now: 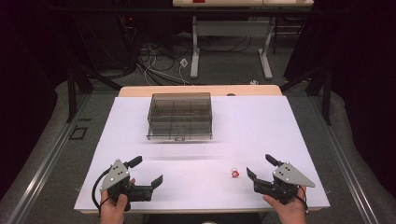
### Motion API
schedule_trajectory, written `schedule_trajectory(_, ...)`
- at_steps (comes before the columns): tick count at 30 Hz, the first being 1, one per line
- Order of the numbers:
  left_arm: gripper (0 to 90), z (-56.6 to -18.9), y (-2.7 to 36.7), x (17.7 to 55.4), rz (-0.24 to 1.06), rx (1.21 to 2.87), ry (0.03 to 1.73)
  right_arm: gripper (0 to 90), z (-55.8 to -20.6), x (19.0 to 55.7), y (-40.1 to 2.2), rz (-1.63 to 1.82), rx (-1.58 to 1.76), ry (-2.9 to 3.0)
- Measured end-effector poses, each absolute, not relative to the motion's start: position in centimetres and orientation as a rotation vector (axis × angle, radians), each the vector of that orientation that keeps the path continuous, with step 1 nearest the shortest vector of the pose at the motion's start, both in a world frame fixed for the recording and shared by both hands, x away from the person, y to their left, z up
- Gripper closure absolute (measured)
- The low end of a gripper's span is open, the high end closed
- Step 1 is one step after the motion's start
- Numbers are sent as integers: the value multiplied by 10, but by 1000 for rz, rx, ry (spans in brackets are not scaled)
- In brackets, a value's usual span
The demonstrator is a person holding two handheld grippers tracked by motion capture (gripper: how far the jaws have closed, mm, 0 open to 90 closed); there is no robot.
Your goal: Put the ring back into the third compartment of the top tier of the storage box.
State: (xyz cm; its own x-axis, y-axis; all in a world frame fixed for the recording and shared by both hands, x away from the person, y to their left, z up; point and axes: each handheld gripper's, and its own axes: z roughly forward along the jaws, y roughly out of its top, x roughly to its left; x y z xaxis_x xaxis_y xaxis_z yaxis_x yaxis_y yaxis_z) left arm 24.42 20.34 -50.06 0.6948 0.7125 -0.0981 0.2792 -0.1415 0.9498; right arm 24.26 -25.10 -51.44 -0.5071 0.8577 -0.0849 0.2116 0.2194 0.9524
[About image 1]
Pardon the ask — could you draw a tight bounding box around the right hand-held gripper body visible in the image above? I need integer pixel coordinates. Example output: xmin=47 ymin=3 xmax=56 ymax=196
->
xmin=253 ymin=161 xmax=317 ymax=205

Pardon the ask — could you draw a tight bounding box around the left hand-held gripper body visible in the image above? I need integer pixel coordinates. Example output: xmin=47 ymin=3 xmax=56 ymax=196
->
xmin=99 ymin=159 xmax=154 ymax=203

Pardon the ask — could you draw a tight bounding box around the person's left hand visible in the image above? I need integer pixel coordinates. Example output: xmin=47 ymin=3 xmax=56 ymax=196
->
xmin=99 ymin=189 xmax=129 ymax=224

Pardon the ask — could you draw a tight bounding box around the person's right hand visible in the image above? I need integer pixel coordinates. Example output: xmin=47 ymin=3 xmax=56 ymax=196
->
xmin=262 ymin=186 xmax=308 ymax=224

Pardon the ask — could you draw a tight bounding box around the white table mat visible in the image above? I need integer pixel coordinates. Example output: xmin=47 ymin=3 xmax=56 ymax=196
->
xmin=74 ymin=94 xmax=331 ymax=211

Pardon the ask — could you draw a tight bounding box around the transparent grey storage box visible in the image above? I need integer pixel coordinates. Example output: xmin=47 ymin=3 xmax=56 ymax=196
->
xmin=146 ymin=91 xmax=214 ymax=142

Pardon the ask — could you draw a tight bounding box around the black metal stand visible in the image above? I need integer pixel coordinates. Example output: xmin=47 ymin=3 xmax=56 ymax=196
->
xmin=65 ymin=63 xmax=123 ymax=123
xmin=279 ymin=64 xmax=332 ymax=127

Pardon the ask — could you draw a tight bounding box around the dark curtain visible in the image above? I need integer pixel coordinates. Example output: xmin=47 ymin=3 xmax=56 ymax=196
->
xmin=0 ymin=0 xmax=94 ymax=200
xmin=283 ymin=0 xmax=396 ymax=199

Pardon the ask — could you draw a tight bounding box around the white desk with metal legs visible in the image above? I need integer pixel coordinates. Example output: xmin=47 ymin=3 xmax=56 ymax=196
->
xmin=172 ymin=0 xmax=315 ymax=80

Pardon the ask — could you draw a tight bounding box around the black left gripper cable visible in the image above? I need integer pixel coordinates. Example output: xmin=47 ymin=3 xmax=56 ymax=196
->
xmin=91 ymin=167 xmax=112 ymax=216

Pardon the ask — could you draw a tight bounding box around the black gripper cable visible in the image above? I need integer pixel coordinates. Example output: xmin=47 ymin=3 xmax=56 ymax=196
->
xmin=297 ymin=185 xmax=310 ymax=215
xmin=91 ymin=167 xmax=112 ymax=216

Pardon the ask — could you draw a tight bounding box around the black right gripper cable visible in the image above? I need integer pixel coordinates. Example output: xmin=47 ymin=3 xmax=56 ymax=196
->
xmin=297 ymin=185 xmax=310 ymax=215

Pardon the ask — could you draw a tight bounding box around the metal floor rail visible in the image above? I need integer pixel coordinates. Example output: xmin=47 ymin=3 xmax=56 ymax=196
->
xmin=311 ymin=94 xmax=381 ymax=224
xmin=5 ymin=92 xmax=92 ymax=224

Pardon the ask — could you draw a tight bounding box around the white floor cable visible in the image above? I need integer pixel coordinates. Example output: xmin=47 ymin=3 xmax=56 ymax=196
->
xmin=143 ymin=49 xmax=191 ymax=86

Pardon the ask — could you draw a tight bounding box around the bundle of black floor cables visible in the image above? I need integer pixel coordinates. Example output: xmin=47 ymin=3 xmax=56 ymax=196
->
xmin=124 ymin=18 xmax=195 ymax=87

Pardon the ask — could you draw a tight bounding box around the black cable under desk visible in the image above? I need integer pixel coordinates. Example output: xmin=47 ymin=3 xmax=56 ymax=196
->
xmin=198 ymin=35 xmax=254 ymax=54

